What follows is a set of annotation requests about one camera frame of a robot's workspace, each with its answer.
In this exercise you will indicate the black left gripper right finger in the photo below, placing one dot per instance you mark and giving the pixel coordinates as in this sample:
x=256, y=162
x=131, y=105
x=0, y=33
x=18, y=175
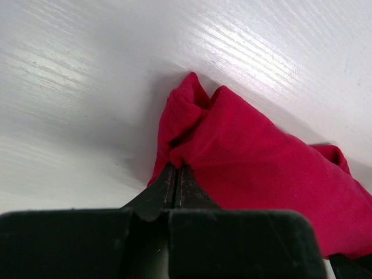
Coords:
x=214, y=243

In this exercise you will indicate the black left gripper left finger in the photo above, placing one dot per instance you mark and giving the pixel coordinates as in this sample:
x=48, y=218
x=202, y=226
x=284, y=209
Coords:
x=129, y=242

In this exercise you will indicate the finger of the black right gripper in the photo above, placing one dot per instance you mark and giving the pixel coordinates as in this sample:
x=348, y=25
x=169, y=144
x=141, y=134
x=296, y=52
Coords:
x=344, y=268

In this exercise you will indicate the red t-shirt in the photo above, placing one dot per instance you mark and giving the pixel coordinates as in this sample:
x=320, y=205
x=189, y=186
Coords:
x=243, y=161

